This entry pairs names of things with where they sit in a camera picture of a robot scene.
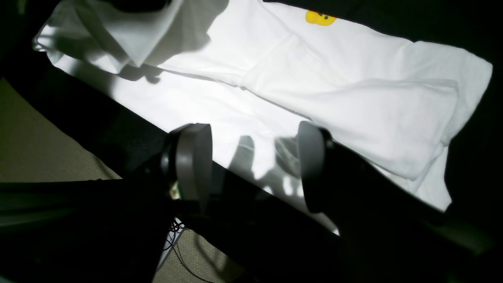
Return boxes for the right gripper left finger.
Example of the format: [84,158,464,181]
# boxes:
[130,123,213,215]

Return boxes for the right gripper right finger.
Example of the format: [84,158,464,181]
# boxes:
[297,121,445,243]

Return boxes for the white printed t-shirt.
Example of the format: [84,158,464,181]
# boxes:
[33,0,493,213]

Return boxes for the black table cloth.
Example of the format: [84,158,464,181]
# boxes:
[1,0,502,283]

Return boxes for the black cable bundle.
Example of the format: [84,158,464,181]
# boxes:
[163,220,217,283]

